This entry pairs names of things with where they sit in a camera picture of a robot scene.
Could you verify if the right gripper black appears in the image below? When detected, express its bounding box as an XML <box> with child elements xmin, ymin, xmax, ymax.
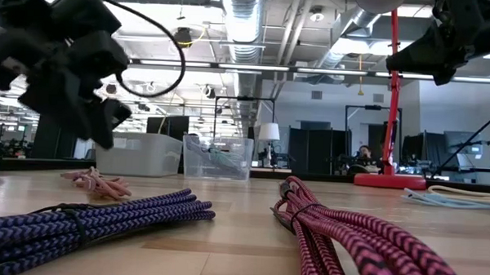
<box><xmin>384</xmin><ymin>0</ymin><xmax>483</xmax><ymax>88</ymax></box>

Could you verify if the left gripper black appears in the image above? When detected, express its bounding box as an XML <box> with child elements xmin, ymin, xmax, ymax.
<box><xmin>0</xmin><ymin>26</ymin><xmax>135</xmax><ymax>151</ymax></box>

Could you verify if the dark purple braided cable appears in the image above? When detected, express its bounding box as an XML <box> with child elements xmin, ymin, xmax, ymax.
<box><xmin>0</xmin><ymin>180</ymin><xmax>218</xmax><ymax>275</ymax></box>

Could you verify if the cream USB cable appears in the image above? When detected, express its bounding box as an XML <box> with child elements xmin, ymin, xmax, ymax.
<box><xmin>425</xmin><ymin>184</ymin><xmax>490</xmax><ymax>204</ymax></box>

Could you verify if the light blue USB cable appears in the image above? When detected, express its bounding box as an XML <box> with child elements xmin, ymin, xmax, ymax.
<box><xmin>400</xmin><ymin>186</ymin><xmax>490</xmax><ymax>211</ymax></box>

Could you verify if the maroon braided cable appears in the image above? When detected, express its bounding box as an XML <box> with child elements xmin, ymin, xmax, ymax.
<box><xmin>267</xmin><ymin>175</ymin><xmax>473</xmax><ymax>275</ymax></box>

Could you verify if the frosted plastic bin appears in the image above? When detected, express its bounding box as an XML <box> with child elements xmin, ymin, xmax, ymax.
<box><xmin>94</xmin><ymin>131</ymin><xmax>184</xmax><ymax>179</ymax></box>

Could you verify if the grey monitor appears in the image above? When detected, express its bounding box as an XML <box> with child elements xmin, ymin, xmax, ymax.
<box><xmin>442</xmin><ymin>131</ymin><xmax>485</xmax><ymax>157</ymax></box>

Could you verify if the black diagonal strut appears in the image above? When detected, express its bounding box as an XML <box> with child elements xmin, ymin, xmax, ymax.
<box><xmin>430</xmin><ymin>102</ymin><xmax>490</xmax><ymax>180</ymax></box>

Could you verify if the clear plastic bin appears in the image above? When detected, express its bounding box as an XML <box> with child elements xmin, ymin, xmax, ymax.
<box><xmin>181</xmin><ymin>135</ymin><xmax>255</xmax><ymax>182</ymax></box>

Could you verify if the red desk lamp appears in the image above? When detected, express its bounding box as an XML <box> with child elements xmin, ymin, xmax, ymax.
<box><xmin>347</xmin><ymin>0</ymin><xmax>434</xmax><ymax>191</ymax></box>

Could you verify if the black partition screen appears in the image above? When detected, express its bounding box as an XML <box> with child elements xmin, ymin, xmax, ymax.
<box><xmin>287</xmin><ymin>127</ymin><xmax>352</xmax><ymax>177</ymax></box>

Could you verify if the ceiling light bar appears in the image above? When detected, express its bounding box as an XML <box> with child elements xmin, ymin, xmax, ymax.
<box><xmin>128</xmin><ymin>58</ymin><xmax>490</xmax><ymax>84</ymax></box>

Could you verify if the white table lamp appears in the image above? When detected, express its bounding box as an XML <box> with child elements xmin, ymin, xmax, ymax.
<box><xmin>256</xmin><ymin>122</ymin><xmax>283</xmax><ymax>169</ymax></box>

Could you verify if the black aluminium table frame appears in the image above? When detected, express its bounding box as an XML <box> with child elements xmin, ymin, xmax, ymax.
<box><xmin>0</xmin><ymin>156</ymin><xmax>490</xmax><ymax>194</ymax></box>

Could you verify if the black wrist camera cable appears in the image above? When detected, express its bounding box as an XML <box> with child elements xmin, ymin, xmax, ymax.
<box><xmin>85</xmin><ymin>0</ymin><xmax>189</xmax><ymax>100</ymax></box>

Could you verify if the black overhead camera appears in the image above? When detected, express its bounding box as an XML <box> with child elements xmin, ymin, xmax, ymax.
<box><xmin>173</xmin><ymin>26</ymin><xmax>194</xmax><ymax>50</ymax></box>

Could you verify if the black stand frame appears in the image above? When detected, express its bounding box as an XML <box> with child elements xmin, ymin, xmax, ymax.
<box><xmin>212</xmin><ymin>95</ymin><xmax>277</xmax><ymax>134</ymax></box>

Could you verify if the silver air duct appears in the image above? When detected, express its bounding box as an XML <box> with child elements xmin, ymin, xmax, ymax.
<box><xmin>216</xmin><ymin>0</ymin><xmax>271</xmax><ymax>135</ymax></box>

